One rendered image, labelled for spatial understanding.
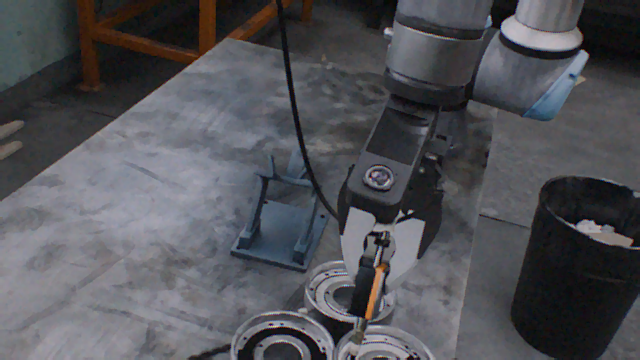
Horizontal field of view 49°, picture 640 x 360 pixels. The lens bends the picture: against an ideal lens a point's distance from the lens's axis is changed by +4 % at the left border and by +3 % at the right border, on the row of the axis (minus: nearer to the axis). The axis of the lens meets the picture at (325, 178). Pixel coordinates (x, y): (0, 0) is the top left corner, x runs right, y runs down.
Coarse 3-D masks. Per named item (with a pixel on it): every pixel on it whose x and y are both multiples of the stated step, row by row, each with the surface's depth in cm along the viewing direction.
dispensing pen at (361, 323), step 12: (384, 240) 65; (384, 252) 66; (372, 264) 66; (360, 276) 64; (372, 276) 64; (360, 288) 64; (360, 300) 64; (348, 312) 64; (360, 312) 64; (360, 324) 65; (360, 336) 66
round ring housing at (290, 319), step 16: (256, 320) 72; (272, 320) 73; (288, 320) 73; (304, 320) 72; (240, 336) 70; (272, 336) 71; (288, 336) 71; (320, 336) 72; (256, 352) 69; (272, 352) 71; (288, 352) 71; (304, 352) 70
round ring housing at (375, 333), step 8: (368, 328) 72; (376, 328) 73; (384, 328) 73; (392, 328) 73; (344, 336) 71; (368, 336) 73; (376, 336) 73; (384, 336) 73; (392, 336) 73; (400, 336) 73; (408, 336) 72; (344, 344) 71; (392, 344) 72; (400, 344) 72; (408, 344) 72; (416, 344) 72; (336, 352) 69; (344, 352) 70; (368, 352) 71; (376, 352) 71; (384, 352) 71; (392, 352) 71; (408, 352) 72; (416, 352) 72; (424, 352) 71
